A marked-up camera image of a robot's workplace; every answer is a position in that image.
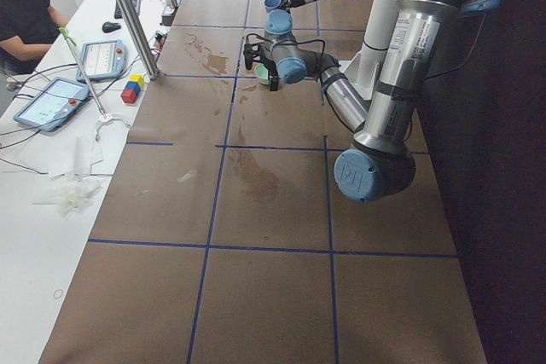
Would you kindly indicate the far teach pendant tablet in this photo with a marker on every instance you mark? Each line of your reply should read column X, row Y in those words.
column 103, row 60

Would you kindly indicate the teach pendant tablet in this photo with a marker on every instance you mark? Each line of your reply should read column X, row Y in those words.
column 103, row 60
column 54, row 105

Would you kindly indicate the black computer mouse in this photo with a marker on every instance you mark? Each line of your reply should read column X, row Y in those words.
column 109, row 26

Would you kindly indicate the mint green bowl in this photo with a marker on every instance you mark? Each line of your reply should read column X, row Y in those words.
column 262, row 74

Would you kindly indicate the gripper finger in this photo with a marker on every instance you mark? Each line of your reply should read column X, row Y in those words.
column 248, row 59
column 273, row 83

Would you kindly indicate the steel cylinder weight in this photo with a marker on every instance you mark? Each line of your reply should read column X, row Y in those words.
column 172, row 4

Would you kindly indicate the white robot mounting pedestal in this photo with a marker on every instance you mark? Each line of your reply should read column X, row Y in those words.
column 363, row 70

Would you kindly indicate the long metal reacher grabber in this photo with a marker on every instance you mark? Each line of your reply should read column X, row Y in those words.
column 104, row 117

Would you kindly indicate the aluminium frame post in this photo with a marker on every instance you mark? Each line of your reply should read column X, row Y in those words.
column 139, row 39

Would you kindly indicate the near teach pendant tablet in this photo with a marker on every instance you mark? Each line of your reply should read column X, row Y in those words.
column 54, row 105

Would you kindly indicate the seated man black shirt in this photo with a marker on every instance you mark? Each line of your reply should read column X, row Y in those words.
column 28, row 30

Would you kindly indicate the light blue plastic cup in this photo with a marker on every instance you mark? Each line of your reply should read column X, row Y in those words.
column 271, row 5

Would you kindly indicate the crumpled white tissue paper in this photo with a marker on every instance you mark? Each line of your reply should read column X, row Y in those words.
column 71, row 186

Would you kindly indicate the red blue yellow cube block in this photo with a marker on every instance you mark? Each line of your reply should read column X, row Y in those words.
column 132, row 89

